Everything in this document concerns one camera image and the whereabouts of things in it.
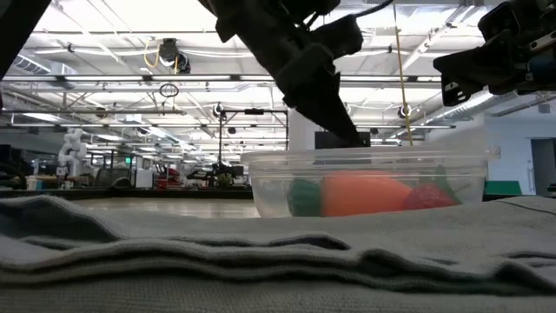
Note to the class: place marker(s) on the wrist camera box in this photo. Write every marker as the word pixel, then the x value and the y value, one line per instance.
pixel 343 35
pixel 499 21

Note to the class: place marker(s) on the black monitor screen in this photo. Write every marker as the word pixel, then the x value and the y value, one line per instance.
pixel 330 140

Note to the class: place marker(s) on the red toy strawberry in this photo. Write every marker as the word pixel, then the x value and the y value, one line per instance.
pixel 428 197

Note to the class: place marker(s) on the black aluminium table frame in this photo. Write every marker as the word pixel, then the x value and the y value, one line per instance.
pixel 130 194

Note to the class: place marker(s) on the grey folded cloth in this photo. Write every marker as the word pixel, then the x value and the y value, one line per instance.
pixel 260 269

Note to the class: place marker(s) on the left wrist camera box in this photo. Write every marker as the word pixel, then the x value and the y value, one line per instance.
pixel 343 35

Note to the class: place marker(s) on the clear plastic tupperware container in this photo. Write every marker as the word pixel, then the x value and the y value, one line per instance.
pixel 269 191

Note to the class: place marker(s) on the green board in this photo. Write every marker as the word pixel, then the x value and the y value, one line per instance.
pixel 501 188

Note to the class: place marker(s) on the orange toy carrot green top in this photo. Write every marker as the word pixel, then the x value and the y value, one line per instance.
pixel 360 193

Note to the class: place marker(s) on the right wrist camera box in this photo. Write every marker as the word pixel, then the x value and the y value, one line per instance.
pixel 499 21

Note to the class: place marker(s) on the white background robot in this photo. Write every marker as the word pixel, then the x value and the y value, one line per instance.
pixel 71 152

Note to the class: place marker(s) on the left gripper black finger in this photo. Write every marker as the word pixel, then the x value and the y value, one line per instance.
pixel 330 113

